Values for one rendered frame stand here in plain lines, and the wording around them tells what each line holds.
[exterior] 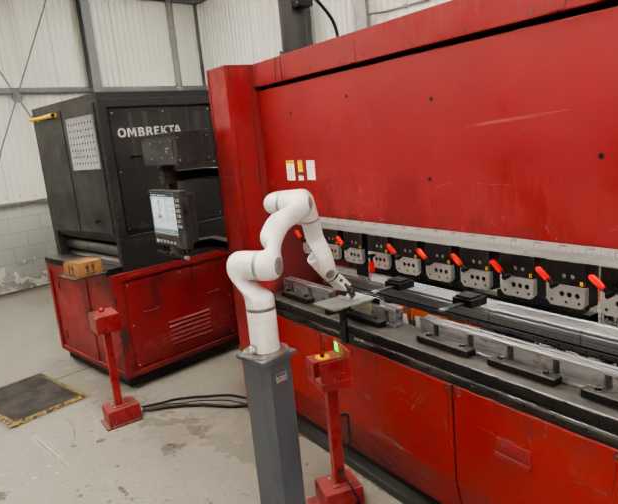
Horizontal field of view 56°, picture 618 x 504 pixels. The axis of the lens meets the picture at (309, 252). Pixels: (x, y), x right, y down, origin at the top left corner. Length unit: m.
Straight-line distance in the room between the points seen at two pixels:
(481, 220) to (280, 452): 1.24
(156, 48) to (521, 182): 8.85
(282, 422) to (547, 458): 1.01
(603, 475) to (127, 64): 9.21
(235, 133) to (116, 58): 6.74
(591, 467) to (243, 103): 2.60
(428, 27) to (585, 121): 0.77
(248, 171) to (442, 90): 1.53
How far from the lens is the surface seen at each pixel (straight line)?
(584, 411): 2.20
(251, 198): 3.61
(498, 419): 2.46
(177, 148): 3.56
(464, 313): 2.93
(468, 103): 2.37
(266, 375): 2.34
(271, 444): 2.48
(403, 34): 2.61
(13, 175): 9.34
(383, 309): 2.95
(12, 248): 9.37
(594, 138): 2.08
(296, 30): 3.48
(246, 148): 3.59
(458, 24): 2.40
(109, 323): 4.12
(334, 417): 2.95
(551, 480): 2.42
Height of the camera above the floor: 1.85
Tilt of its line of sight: 11 degrees down
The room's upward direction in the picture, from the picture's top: 6 degrees counter-clockwise
